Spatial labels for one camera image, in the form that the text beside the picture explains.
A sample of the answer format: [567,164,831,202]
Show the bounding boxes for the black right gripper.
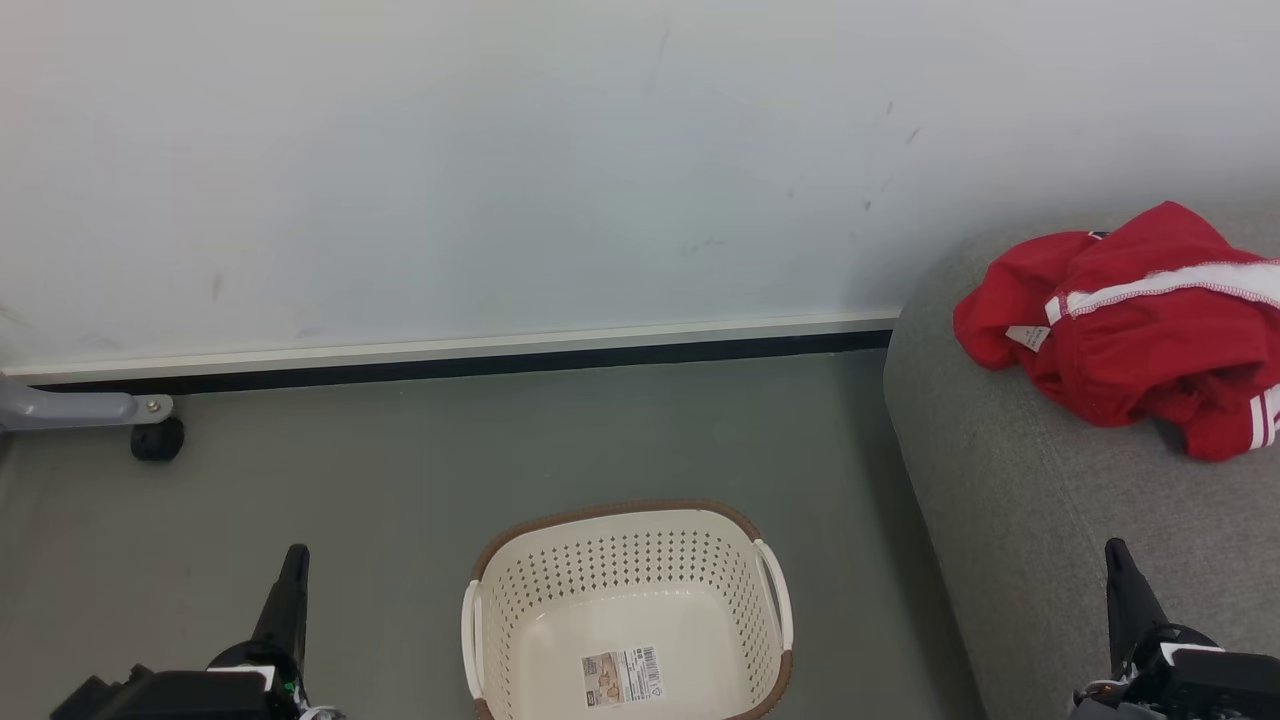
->
[1075,538,1280,720]

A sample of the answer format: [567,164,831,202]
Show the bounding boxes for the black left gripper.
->
[50,543,311,720]

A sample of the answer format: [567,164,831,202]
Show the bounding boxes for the red numbered sports jersey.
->
[953,232,1280,463]

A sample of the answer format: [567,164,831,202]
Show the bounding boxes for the red white-trimmed sports shorts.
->
[1042,201,1280,401]

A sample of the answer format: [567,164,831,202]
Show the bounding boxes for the grey fabric sofa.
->
[883,195,1280,720]

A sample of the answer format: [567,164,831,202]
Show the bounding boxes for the black caster wheel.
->
[131,417,186,463]

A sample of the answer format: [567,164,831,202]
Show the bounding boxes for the grey metal furniture leg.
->
[0,370,175,433]

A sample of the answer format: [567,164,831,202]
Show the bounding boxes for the white and black baseboard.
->
[0,309,901,396]

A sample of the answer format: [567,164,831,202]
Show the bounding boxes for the cream perforated laundry basket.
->
[461,500,795,720]

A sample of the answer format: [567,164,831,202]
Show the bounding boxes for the white barcode label sticker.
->
[582,645,666,710]

